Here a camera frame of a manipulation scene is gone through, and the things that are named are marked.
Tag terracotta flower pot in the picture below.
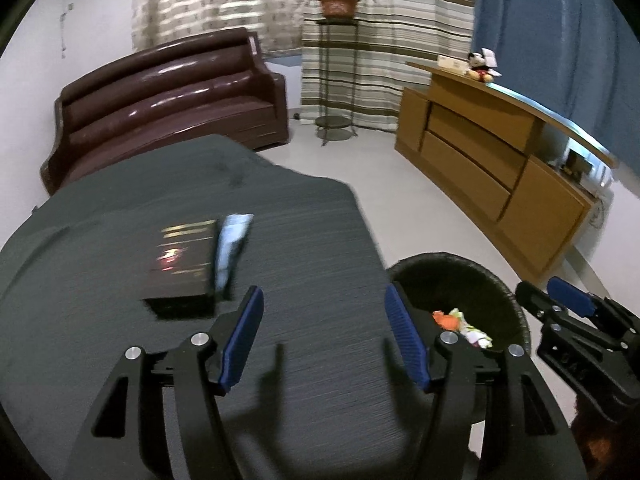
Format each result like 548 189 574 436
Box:
317 0 361 19

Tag white yellow-green wrapper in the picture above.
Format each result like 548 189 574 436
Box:
447 307 494 350

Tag dark grey tablecloth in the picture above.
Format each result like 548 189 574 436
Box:
0 134 402 480

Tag person's right forearm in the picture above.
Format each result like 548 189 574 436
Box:
570 390 640 480

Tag brown leather sofa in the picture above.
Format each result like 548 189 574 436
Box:
40 27 291 196

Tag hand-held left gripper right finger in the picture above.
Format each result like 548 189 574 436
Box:
384 282 589 480

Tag white fan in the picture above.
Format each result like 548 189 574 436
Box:
582 165 617 234

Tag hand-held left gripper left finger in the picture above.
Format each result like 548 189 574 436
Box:
65 285 266 480

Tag beige patterned curtain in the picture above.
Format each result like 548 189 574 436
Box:
131 0 307 54

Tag black metal plant stand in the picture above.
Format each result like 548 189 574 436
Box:
314 17 360 147

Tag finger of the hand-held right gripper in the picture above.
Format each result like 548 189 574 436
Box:
546 276 609 319
515 281 569 329

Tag blue curtain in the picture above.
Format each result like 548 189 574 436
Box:
472 0 640 177

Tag blue white packet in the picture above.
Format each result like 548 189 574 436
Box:
213 213 255 302

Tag black trash bin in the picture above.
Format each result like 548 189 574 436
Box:
387 252 532 428

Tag mouse plush toy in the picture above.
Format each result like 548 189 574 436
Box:
466 51 503 84

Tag small beige box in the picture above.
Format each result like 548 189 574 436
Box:
436 54 471 75

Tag black box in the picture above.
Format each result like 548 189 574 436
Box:
141 218 221 319

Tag striped curtain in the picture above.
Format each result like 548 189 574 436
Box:
300 0 477 134

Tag wooden cabinet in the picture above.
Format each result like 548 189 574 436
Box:
394 61 619 282

